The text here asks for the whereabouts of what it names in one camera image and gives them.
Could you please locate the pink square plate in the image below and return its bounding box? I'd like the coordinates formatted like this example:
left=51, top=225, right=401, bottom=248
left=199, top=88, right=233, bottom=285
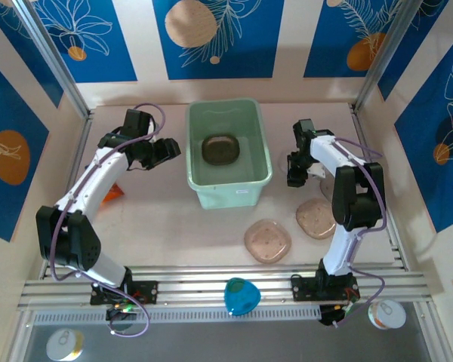
left=243, top=219, right=292, bottom=264
left=295, top=197, right=339, bottom=241

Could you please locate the pale green plastic bin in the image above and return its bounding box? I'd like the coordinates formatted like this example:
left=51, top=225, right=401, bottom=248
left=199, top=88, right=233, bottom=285
left=184, top=98, right=274, bottom=210

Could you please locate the orange snack packet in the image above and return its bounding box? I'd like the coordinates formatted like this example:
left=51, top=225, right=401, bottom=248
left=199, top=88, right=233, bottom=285
left=100, top=183, right=126, bottom=205

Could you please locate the blue poster small orange circle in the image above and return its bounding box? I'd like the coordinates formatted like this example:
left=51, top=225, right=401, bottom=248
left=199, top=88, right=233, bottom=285
left=29, top=0, right=139, bottom=84

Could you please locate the blue poster large tan circle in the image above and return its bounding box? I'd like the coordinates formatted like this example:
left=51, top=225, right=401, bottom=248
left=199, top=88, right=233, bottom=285
left=152, top=0, right=285, bottom=81

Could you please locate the blue poster orange fern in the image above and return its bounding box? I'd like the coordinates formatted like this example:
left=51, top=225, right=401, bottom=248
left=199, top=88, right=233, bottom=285
left=303, top=0, right=405, bottom=79

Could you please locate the blue poster dark circle flower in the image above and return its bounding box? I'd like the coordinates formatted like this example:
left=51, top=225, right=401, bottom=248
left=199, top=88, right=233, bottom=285
left=394, top=35, right=453, bottom=234

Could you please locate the teal rounded triangular object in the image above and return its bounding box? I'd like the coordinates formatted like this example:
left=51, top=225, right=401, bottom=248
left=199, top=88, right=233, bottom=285
left=223, top=277, right=262, bottom=317

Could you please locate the right controller board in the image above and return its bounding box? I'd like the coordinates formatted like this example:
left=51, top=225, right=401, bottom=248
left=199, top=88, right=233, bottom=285
left=319, top=301, right=358, bottom=327

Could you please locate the controller board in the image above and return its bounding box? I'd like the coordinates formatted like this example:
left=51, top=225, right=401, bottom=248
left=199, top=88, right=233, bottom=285
left=104, top=303, right=137, bottom=322
left=319, top=301, right=358, bottom=327

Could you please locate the blue poster orange oval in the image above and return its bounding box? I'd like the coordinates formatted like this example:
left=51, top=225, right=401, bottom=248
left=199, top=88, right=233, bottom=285
left=0, top=52, right=51, bottom=243

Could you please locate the left controller board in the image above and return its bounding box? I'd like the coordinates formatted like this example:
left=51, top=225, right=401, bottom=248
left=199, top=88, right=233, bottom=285
left=104, top=303, right=137, bottom=322

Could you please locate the white can orange label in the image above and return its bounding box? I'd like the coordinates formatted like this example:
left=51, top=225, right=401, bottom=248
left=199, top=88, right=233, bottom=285
left=367, top=299, right=407, bottom=330

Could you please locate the white can yellow label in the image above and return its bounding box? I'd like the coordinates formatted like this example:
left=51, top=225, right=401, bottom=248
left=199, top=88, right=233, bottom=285
left=45, top=328, right=85, bottom=362

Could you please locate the aluminium side rail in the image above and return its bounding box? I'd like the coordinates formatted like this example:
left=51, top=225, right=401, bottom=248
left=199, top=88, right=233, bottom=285
left=350, top=104, right=408, bottom=271
left=39, top=108, right=96, bottom=280

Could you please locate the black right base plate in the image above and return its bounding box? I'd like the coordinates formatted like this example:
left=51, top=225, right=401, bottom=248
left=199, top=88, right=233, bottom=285
left=291, top=276, right=360, bottom=302

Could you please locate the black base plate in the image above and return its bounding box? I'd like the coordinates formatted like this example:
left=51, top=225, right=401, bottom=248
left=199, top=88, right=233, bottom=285
left=89, top=281, right=160, bottom=306
left=291, top=276, right=360, bottom=302

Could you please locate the aluminium frame post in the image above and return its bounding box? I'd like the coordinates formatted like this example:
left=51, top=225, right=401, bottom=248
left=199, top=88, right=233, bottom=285
left=11, top=0, right=94, bottom=120
left=351, top=0, right=430, bottom=114

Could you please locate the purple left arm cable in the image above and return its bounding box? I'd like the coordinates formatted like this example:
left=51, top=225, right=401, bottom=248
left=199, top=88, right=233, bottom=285
left=49, top=102, right=167, bottom=337

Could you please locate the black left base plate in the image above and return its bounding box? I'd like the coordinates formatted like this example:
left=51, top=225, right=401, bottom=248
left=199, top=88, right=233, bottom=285
left=89, top=281, right=160, bottom=306

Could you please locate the blue wall poster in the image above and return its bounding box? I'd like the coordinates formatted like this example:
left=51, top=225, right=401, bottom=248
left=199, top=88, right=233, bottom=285
left=377, top=0, right=452, bottom=102
left=0, top=0, right=65, bottom=109

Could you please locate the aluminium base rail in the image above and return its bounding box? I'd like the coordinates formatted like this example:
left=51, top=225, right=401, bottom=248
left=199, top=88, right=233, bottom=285
left=17, top=265, right=437, bottom=313

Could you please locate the white slotted cable duct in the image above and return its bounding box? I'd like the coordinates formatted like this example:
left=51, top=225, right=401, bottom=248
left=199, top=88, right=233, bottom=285
left=32, top=305, right=322, bottom=326

